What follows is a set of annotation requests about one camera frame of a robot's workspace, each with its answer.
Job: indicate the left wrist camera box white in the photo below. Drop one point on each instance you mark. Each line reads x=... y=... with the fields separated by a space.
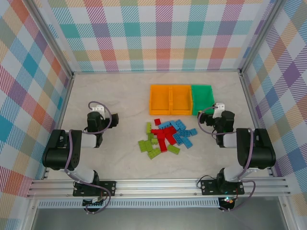
x=98 y=109

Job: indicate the blue lego brick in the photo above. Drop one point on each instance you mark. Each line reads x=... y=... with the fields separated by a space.
x=186 y=143
x=179 y=124
x=172 y=123
x=185 y=133
x=178 y=139
x=163 y=125
x=193 y=131

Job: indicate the small controller circuit board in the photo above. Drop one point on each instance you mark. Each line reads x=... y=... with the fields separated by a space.
x=92 y=203
x=227 y=200

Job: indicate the green plastic bin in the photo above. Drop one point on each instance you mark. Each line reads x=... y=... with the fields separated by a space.
x=202 y=95

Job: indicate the green lego brick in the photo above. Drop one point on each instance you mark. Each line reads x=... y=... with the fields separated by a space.
x=148 y=127
x=153 y=141
x=151 y=136
x=144 y=145
x=154 y=153
x=173 y=149

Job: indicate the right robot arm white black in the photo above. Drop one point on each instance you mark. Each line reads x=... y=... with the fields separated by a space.
x=259 y=153

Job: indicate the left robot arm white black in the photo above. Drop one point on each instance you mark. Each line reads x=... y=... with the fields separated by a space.
x=57 y=155

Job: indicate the aluminium frame rail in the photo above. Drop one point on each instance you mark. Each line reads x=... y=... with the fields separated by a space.
x=63 y=107
x=251 y=107
x=156 y=71

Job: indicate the aluminium frame post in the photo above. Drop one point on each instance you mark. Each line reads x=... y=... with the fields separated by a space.
x=30 y=215
x=55 y=40
x=260 y=36
x=287 y=213

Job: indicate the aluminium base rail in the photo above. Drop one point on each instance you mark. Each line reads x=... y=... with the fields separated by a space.
x=156 y=188

